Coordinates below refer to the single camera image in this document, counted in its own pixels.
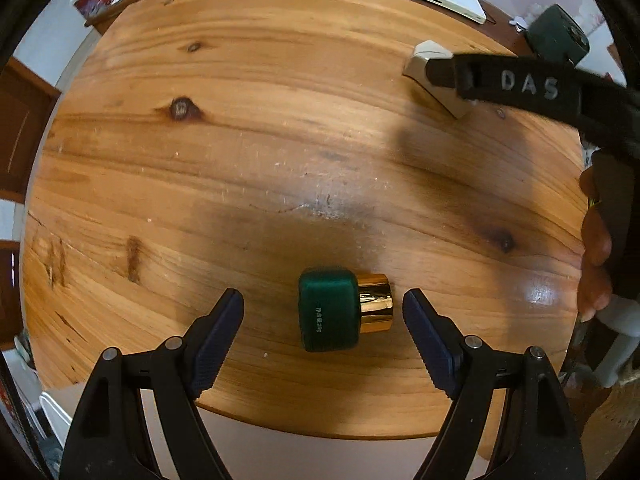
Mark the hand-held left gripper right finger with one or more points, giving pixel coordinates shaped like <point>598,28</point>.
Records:
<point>430,345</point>

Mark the green perfume bottle gold cap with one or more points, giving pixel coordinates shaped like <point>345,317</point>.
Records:
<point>327,310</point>

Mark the beige plastic box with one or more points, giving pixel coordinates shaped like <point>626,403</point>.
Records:
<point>417,62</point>

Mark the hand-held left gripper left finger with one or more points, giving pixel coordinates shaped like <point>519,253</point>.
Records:
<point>220,345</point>

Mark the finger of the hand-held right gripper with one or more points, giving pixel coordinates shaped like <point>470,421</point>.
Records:
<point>520,87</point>

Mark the brown wooden door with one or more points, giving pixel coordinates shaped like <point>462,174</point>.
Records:
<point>22,130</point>

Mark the dark green case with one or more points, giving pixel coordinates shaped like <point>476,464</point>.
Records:
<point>552,32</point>

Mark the person's right hand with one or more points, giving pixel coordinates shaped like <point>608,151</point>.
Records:
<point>597,245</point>

